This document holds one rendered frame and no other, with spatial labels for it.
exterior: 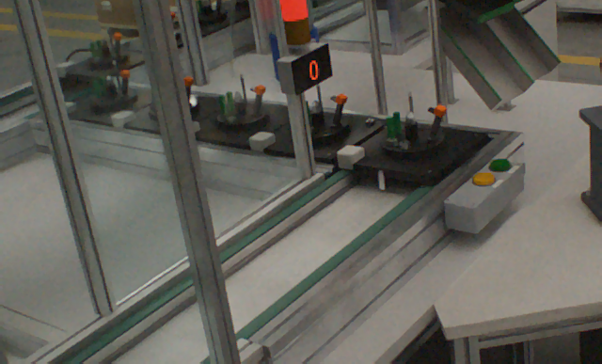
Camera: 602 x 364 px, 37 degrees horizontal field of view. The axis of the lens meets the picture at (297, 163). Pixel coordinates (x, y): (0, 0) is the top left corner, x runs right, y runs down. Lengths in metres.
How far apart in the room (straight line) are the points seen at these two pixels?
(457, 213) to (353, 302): 0.32
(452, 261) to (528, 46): 0.76
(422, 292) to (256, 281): 0.30
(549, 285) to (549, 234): 0.19
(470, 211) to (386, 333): 0.32
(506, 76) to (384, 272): 0.74
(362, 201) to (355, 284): 0.37
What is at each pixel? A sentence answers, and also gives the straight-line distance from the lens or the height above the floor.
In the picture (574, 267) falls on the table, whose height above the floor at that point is 0.86.
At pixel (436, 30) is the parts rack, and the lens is 2.11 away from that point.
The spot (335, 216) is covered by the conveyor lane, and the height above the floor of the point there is 0.92.
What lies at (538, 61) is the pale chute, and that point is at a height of 1.02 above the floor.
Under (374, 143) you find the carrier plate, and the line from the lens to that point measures 2.05.
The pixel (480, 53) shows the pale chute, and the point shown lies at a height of 1.09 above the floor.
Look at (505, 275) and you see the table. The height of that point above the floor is 0.86.
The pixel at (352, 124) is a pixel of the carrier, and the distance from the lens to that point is 2.18.
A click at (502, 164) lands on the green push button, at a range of 1.89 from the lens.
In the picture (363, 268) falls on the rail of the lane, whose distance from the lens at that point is 1.58.
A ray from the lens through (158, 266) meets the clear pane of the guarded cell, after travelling 1.17.
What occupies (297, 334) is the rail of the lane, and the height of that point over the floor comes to 0.94.
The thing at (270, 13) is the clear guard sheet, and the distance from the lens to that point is 1.81.
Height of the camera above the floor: 1.75
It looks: 23 degrees down
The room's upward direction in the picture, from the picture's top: 9 degrees counter-clockwise
